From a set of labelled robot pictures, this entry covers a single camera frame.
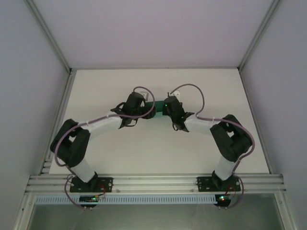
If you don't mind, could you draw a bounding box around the teal green cloth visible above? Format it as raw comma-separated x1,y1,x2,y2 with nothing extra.
145,100,170,120

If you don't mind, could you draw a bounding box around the grey metal panel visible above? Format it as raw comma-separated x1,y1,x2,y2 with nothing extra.
30,203,290,230

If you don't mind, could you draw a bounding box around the aluminium mounting rail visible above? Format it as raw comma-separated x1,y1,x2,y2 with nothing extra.
25,172,287,193

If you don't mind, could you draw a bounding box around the aluminium table side rail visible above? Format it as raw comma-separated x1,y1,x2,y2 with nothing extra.
24,69,77,192
238,68,287,191

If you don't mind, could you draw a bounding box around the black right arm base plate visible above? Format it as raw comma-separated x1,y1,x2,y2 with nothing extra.
196,176,242,193

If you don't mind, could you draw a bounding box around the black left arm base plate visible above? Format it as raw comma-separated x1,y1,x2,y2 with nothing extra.
69,176,114,193

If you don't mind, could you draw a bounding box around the pale blue slotted cable duct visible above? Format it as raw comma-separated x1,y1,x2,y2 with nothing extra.
35,194,216,204

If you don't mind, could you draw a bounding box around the aluminium frame post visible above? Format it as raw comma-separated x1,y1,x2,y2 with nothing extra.
237,0,282,71
25,0,73,73

